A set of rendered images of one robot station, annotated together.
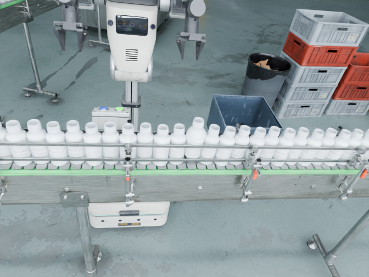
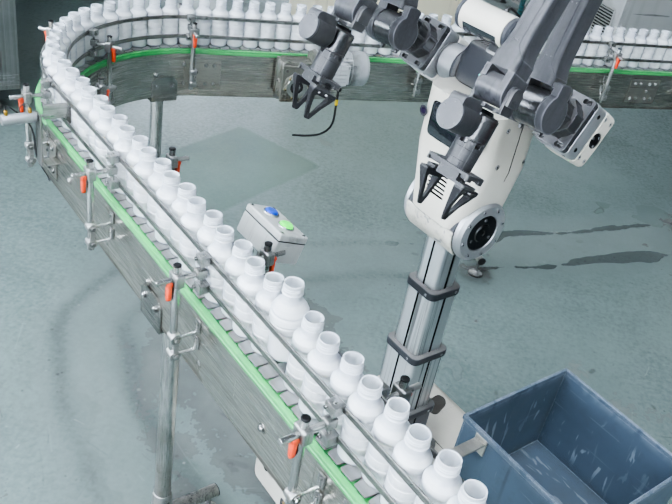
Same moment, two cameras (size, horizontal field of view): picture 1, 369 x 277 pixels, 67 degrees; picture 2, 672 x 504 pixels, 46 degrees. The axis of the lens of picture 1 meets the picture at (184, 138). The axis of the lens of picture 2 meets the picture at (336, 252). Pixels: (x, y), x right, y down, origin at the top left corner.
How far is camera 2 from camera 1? 1.13 m
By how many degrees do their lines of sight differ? 50
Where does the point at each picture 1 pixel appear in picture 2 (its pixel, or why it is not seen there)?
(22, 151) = (139, 193)
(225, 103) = (588, 414)
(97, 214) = not seen: hidden behind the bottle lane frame
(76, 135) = (180, 204)
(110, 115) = (261, 222)
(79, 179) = (159, 275)
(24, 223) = not seen: hidden behind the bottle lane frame
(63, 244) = (202, 451)
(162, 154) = (237, 309)
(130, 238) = not seen: outside the picture
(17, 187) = (120, 239)
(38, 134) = (156, 179)
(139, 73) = (440, 226)
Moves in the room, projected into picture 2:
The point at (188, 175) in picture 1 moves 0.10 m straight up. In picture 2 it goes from (250, 378) to (256, 337)
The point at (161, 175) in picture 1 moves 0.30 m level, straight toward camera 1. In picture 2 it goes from (224, 347) to (65, 378)
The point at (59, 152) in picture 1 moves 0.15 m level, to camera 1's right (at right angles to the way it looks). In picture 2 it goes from (160, 217) to (175, 255)
